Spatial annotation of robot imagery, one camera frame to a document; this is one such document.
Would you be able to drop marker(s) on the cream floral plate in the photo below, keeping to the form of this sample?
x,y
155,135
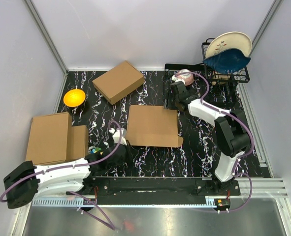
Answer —
x,y
230,40

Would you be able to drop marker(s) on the black wire dish rack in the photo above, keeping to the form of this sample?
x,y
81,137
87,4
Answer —
x,y
222,96

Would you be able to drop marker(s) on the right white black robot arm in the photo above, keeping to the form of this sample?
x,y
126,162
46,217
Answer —
x,y
234,138

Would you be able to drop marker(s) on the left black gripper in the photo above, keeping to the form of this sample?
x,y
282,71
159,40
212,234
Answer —
x,y
130,155

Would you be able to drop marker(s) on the blue leaf plate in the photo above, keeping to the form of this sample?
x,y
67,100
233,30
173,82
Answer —
x,y
228,61

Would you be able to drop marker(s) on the pink patterned bowl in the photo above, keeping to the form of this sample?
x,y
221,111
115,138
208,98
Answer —
x,y
188,76

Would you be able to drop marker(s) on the small cardboard box left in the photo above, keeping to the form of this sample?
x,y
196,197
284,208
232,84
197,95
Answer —
x,y
78,147

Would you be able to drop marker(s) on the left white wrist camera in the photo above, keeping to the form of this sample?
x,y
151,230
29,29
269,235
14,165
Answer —
x,y
118,135

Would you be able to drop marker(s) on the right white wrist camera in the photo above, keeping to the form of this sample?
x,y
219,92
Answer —
x,y
178,78

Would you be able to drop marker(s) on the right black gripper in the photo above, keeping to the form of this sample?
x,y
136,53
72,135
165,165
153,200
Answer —
x,y
170,93

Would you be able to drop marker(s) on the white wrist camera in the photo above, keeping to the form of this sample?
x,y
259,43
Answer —
x,y
118,135
178,78

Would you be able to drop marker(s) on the beige cup in rack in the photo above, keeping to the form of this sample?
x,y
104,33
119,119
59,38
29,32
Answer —
x,y
220,80

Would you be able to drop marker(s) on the rainbow flower toy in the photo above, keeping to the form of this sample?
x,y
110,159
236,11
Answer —
x,y
95,150

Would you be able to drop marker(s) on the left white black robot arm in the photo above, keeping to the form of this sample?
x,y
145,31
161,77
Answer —
x,y
29,181

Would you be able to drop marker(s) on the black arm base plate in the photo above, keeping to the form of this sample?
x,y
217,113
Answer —
x,y
104,186

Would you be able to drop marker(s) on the large cardboard box left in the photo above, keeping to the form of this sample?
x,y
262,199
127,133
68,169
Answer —
x,y
49,139

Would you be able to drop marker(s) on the closed cardboard box back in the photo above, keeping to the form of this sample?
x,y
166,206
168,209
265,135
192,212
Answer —
x,y
118,82

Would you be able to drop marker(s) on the orange bowl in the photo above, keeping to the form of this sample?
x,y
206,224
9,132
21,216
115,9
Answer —
x,y
74,98

